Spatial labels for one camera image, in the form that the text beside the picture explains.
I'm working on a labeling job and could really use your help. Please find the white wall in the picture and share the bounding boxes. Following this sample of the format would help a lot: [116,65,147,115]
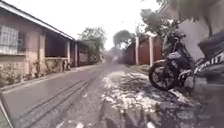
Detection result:
[159,0,224,63]

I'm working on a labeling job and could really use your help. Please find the grey concrete road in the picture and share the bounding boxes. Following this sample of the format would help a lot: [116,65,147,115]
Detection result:
[0,62,224,128]

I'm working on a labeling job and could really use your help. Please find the green trees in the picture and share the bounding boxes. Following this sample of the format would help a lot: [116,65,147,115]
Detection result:
[77,26,136,66]

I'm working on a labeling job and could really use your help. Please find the black motorcycle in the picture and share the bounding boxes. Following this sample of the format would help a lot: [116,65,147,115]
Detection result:
[147,30,224,92]

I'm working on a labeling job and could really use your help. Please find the tree with dark foliage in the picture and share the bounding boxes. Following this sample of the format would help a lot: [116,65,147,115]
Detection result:
[139,0,224,38]

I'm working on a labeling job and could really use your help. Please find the red fence with white posts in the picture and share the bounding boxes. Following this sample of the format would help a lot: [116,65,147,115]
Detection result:
[124,35,164,67]

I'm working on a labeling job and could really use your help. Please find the pink single-storey house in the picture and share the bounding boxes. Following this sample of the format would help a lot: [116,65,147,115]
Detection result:
[0,0,80,88]

